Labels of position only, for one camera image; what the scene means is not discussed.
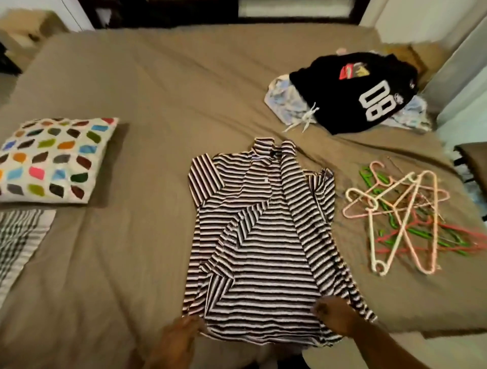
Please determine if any person's right hand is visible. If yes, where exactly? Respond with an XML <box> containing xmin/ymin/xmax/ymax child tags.
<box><xmin>312</xmin><ymin>297</ymin><xmax>368</xmax><ymax>338</ymax></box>

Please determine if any grey checked towel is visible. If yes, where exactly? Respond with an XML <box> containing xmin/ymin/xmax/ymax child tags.
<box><xmin>0</xmin><ymin>208</ymin><xmax>57</xmax><ymax>309</ymax></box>

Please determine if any bed with taupe sheet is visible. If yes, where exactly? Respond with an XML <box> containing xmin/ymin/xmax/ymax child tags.
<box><xmin>0</xmin><ymin>23</ymin><xmax>487</xmax><ymax>369</ymax></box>

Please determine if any sheer white curtain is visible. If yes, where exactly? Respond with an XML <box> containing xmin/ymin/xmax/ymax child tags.
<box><xmin>421</xmin><ymin>0</ymin><xmax>487</xmax><ymax>147</ymax></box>

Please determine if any light blue garment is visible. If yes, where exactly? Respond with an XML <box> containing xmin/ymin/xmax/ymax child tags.
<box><xmin>264</xmin><ymin>73</ymin><xmax>433</xmax><ymax>135</ymax></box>

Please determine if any colourful leaf print pillow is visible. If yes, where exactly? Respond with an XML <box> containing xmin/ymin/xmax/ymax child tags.
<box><xmin>0</xmin><ymin>117</ymin><xmax>120</xmax><ymax>205</ymax></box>

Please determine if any brown chair with black legs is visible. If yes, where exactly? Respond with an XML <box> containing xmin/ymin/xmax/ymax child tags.
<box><xmin>454</xmin><ymin>141</ymin><xmax>487</xmax><ymax>223</ymax></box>

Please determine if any black slatted headboard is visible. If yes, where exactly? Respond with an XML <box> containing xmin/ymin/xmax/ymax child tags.
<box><xmin>76</xmin><ymin>0</ymin><xmax>371</xmax><ymax>30</ymax></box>

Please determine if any person's left hand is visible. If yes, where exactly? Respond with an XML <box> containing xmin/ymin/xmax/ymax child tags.
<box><xmin>145</xmin><ymin>315</ymin><xmax>206</xmax><ymax>369</ymax></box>

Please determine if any person's right forearm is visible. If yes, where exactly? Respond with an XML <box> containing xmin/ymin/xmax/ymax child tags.
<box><xmin>346</xmin><ymin>319</ymin><xmax>436</xmax><ymax>369</ymax></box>

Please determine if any black white striped garment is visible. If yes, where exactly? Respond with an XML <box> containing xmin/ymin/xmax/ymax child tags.
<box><xmin>181</xmin><ymin>137</ymin><xmax>378</xmax><ymax>348</ymax></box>

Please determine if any pile of coloured plastic hangers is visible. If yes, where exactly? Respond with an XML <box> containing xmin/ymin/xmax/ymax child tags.
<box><xmin>341</xmin><ymin>160</ymin><xmax>487</xmax><ymax>277</ymax></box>

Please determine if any cardboard boxes left of bed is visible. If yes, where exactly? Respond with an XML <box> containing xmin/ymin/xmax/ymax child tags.
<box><xmin>0</xmin><ymin>9</ymin><xmax>68</xmax><ymax>56</ymax></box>

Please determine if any cardboard box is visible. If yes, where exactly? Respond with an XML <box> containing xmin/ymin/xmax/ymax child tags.
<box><xmin>414</xmin><ymin>42</ymin><xmax>451</xmax><ymax>76</ymax></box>
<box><xmin>379</xmin><ymin>43</ymin><xmax>427</xmax><ymax>76</ymax></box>

